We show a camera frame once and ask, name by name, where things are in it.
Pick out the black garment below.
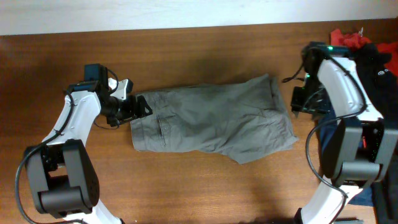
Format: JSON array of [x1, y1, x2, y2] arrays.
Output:
[[356, 44, 397, 223]]

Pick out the red garment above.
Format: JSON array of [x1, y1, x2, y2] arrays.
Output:
[[330, 29, 397, 76]]

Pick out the grey shorts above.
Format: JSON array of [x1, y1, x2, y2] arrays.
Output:
[[131, 74, 298, 164]]

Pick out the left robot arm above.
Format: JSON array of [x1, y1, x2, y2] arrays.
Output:
[[14, 63, 152, 223]]

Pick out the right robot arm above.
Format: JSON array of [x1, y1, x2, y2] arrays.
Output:
[[290, 42, 397, 223]]

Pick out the blue denim garment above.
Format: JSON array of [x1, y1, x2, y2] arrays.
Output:
[[317, 99, 374, 207]]

